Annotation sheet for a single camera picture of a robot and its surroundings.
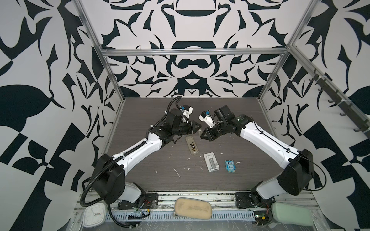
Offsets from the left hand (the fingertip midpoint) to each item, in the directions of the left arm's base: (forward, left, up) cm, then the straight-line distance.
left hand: (203, 123), depth 75 cm
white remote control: (0, +5, -23) cm, 24 cm away
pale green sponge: (-39, -39, -21) cm, 59 cm away
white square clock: (-36, +52, -20) cm, 67 cm away
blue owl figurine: (-14, -16, -24) cm, 32 cm away
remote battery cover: (-3, +2, -4) cm, 5 cm away
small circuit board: (-39, -27, -25) cm, 53 cm away
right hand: (-4, 0, -5) cm, 7 cm away
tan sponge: (-35, +7, -20) cm, 41 cm away
